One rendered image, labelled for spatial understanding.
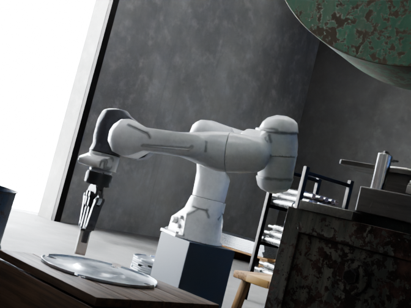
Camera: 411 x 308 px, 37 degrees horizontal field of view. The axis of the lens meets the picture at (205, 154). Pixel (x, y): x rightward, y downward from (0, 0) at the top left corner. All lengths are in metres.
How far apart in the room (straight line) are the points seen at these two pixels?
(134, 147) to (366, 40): 0.66
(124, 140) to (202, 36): 6.15
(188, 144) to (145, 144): 0.11
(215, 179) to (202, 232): 0.17
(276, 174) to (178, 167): 5.94
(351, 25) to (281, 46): 7.82
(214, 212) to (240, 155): 0.38
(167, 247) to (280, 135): 0.56
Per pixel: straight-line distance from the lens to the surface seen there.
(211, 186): 1.93
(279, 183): 1.68
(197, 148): 1.58
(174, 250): 1.93
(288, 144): 1.67
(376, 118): 9.16
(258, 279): 2.53
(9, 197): 1.69
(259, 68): 8.68
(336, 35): 1.30
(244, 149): 1.59
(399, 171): 1.60
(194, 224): 1.93
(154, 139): 1.59
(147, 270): 2.54
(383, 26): 1.26
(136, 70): 6.92
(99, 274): 1.49
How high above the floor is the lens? 0.59
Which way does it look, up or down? 4 degrees up
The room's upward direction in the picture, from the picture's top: 14 degrees clockwise
